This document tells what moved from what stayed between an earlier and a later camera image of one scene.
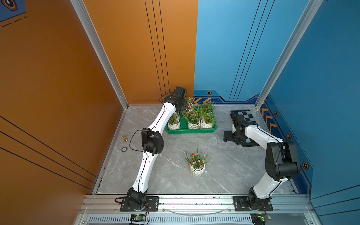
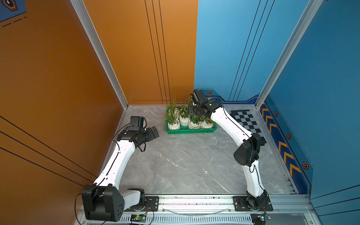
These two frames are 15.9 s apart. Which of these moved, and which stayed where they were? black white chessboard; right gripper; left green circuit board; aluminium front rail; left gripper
Moved: left gripper; right gripper
Stayed: aluminium front rail; left green circuit board; black white chessboard
